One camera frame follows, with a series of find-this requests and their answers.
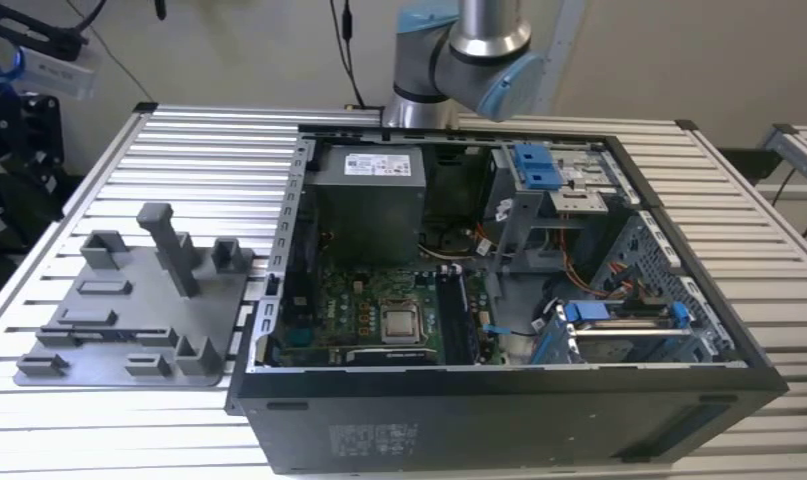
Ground black RAM slot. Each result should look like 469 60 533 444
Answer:
439 272 452 365
456 272 469 365

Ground grey parts rack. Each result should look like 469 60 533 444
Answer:
12 201 259 390

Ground grey power supply unit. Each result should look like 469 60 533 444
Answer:
304 144 429 267

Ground green motherboard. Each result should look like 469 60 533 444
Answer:
268 264 508 367

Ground silver socket cover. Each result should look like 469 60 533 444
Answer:
373 298 427 347

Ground silver CPU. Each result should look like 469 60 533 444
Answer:
383 309 419 340

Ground NVIDIA graphics card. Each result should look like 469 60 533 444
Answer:
344 347 443 366

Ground blue drive latch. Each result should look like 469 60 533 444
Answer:
512 143 552 174
520 167 559 192

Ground silver drive cage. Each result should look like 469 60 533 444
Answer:
483 139 642 274

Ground black PC case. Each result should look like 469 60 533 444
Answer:
223 122 791 476

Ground blue disk carrier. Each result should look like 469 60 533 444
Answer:
532 299 695 365

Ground perforated disk bay cage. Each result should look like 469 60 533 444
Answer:
527 208 739 367

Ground aluminium side table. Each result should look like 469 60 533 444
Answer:
752 122 807 201

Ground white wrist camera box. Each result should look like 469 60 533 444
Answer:
25 47 102 100

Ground black hanging cable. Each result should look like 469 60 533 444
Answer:
327 0 385 110

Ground power supply wire bundle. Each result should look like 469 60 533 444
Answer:
413 223 496 261

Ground orange data cable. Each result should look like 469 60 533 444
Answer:
557 224 623 304

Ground drive power wire bundle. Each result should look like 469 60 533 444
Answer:
599 257 648 304

